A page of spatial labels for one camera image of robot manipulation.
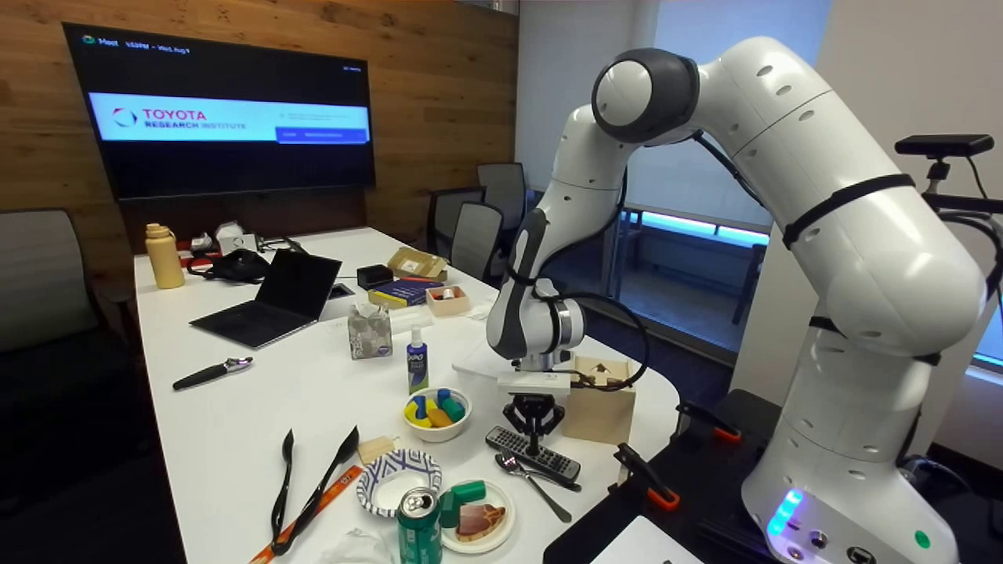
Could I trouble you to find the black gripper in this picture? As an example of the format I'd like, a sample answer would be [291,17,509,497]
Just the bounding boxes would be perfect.
[505,389,571,457]

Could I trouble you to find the black remote control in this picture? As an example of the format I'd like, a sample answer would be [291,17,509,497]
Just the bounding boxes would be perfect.
[484,422,583,486]

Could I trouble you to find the metal spoon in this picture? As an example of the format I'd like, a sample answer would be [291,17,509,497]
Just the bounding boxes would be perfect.
[492,449,576,525]

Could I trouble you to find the wooden box with holes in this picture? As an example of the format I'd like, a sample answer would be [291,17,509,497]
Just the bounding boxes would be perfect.
[561,354,644,449]

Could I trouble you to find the green toy block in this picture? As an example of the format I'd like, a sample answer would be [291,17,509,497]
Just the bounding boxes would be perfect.
[434,385,470,426]

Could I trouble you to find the white bowl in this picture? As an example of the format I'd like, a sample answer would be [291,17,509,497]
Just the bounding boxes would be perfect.
[400,385,477,449]

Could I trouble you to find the brown food slice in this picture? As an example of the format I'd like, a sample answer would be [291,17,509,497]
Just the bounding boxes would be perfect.
[456,501,512,541]

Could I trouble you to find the small white plate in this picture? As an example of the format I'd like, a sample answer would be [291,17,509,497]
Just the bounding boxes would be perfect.
[440,497,522,556]

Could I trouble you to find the yellow toy block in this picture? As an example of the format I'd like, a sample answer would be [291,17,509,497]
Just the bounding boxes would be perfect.
[405,400,459,432]

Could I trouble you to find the black orange clamp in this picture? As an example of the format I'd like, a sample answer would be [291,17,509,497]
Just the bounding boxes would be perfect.
[610,439,687,518]
[675,398,749,451]

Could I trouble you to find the small glue bottle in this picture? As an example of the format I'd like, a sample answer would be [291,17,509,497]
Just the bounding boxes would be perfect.
[405,321,434,398]

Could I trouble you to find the green soda can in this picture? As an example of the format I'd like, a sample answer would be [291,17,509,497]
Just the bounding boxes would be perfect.
[396,486,448,564]

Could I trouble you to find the white sheet on platform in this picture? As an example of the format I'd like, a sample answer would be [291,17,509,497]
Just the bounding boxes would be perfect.
[586,514,707,564]

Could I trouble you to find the blue patterned plate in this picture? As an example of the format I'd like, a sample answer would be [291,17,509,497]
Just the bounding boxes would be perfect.
[354,449,446,524]

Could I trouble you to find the small beige block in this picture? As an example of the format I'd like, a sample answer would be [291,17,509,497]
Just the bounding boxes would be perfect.
[354,432,398,471]

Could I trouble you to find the small wooden tray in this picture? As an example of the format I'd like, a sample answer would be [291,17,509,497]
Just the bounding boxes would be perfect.
[424,281,475,318]

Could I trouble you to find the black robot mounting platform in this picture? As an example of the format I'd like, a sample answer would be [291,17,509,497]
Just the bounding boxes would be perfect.
[540,385,1003,564]

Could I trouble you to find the blue flat box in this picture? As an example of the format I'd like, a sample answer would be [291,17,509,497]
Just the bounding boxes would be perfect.
[368,277,440,312]

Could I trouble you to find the grey tissue box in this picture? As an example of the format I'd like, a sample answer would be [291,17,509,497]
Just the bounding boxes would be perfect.
[346,302,396,362]

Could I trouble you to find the cardboard box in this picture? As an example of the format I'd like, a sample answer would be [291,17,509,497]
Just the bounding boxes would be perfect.
[382,244,452,288]

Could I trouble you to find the orange ruler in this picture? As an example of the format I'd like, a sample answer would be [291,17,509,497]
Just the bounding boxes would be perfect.
[249,465,371,564]

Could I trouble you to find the small black box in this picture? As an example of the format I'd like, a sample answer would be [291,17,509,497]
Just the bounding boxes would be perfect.
[354,263,396,295]

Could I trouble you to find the black tongs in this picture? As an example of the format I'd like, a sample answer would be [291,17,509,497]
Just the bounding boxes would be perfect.
[266,422,365,556]

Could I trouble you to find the dark office chair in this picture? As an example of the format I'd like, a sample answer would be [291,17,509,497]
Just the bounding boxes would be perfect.
[425,186,485,261]

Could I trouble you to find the black laptop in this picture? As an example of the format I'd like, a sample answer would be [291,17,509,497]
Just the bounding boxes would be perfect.
[189,248,346,351]

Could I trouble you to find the black wristwatch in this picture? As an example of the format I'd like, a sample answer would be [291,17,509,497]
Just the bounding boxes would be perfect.
[169,354,256,393]

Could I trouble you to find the black pouch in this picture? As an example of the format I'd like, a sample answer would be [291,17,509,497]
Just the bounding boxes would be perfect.
[201,248,274,284]

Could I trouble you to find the white crumpled object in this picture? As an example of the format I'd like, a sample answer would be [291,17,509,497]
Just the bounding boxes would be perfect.
[209,218,261,258]

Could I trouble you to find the red flat object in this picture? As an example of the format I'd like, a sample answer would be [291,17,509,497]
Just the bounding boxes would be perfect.
[172,248,220,277]

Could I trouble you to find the yellow mustard bottle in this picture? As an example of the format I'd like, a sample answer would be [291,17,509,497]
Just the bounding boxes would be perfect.
[142,218,189,290]

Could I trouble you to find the large grey office chair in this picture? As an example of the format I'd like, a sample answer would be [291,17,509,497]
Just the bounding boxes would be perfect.
[0,207,131,419]

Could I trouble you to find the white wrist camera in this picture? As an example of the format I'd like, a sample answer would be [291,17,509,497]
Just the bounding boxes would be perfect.
[503,371,581,398]

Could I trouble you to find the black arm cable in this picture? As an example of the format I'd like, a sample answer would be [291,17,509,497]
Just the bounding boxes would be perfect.
[561,288,654,393]

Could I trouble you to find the wall mounted TV screen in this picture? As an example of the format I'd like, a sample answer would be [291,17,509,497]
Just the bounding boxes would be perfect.
[63,22,380,202]

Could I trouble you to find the black camera on stand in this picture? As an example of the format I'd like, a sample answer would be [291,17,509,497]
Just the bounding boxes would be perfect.
[894,127,996,214]

